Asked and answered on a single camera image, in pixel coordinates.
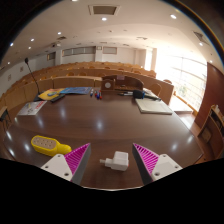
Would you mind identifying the black remote control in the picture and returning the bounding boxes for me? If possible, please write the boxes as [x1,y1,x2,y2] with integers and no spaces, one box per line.
[50,93,66,103]

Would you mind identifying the rows of wooden auditorium seats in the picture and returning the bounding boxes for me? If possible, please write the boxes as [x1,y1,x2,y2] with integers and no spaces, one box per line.
[0,60,175,111]

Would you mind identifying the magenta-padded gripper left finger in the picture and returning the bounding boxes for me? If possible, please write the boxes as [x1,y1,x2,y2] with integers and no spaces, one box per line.
[40,142,92,186]

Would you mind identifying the white charger block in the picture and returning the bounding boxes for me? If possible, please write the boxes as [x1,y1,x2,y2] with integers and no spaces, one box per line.
[99,150,130,172]

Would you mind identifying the blue book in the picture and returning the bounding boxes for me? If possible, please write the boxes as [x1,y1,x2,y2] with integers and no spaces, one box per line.
[59,86,93,96]

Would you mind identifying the black gooseneck microphone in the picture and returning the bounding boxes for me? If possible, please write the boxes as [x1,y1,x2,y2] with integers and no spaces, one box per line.
[24,57,43,102]

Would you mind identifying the white leaflet with red print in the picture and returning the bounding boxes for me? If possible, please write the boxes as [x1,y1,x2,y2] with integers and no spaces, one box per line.
[17,100,48,117]

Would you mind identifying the round ceiling lights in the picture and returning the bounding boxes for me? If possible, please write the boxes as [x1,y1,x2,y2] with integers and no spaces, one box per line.
[8,0,214,64]

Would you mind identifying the large bright window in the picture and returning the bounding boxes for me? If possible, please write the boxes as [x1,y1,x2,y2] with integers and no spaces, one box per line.
[154,53,208,113]

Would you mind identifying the red marker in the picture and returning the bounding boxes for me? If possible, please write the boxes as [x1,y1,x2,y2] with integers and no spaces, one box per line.
[94,89,104,100]

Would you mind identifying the small folding side table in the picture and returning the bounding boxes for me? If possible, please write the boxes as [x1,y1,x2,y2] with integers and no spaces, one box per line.
[0,105,13,133]

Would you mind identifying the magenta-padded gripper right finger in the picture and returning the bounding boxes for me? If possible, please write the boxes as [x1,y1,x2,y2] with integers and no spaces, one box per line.
[131,142,184,186]

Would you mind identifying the black pouch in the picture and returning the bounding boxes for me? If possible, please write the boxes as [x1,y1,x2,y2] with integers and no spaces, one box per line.
[132,89,145,100]

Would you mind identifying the wooden desk organizer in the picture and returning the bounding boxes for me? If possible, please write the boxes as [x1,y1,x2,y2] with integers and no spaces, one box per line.
[100,74,145,93]

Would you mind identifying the small ceiling air vent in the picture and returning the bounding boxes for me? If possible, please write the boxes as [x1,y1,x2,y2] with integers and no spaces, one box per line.
[193,30,209,44]

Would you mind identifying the large square ceiling air vent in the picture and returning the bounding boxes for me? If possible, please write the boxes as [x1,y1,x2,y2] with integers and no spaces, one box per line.
[87,4,121,16]

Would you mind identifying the wooden shelf unit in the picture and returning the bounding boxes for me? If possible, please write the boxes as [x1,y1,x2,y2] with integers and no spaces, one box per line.
[197,104,224,160]

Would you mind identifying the white notepad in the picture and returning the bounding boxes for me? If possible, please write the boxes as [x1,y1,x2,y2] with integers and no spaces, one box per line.
[134,98,174,116]

